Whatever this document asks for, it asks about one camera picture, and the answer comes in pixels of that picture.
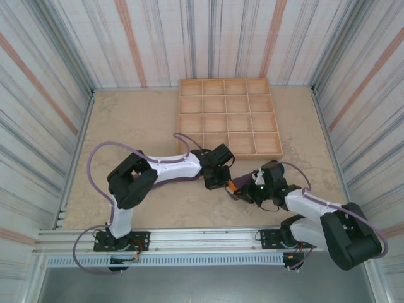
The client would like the wooden compartment tray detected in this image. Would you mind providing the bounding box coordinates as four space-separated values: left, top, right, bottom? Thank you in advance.
175 78 283 161

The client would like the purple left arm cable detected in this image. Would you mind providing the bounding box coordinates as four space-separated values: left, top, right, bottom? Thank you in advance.
73 132 203 276

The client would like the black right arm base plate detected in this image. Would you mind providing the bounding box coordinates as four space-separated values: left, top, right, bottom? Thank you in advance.
258 227 316 253

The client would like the aluminium mounting rail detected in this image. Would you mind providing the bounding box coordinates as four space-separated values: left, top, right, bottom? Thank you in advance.
32 224 329 257

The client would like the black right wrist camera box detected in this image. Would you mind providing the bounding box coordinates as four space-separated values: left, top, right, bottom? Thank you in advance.
252 160 287 187

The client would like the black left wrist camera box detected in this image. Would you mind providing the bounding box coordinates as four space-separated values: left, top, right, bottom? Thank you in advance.
209 143 236 167

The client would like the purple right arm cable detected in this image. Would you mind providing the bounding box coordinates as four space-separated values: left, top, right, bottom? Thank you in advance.
277 161 389 271

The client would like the aluminium table edge rail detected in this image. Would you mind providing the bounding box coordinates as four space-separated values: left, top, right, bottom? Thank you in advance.
310 84 356 209
52 89 96 230

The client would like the purple sock orange toe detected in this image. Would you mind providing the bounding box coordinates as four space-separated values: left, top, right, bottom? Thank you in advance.
150 176 205 190
227 175 257 201

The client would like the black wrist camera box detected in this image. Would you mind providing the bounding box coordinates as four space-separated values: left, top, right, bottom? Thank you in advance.
252 160 287 187
209 143 236 167

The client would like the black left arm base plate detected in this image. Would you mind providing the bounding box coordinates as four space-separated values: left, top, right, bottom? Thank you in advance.
93 231 151 253

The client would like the grey slotted cable duct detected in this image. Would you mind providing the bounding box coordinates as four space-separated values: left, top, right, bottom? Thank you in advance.
45 254 285 269

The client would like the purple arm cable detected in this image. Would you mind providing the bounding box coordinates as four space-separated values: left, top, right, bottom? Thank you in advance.
277 161 389 271
73 132 203 276

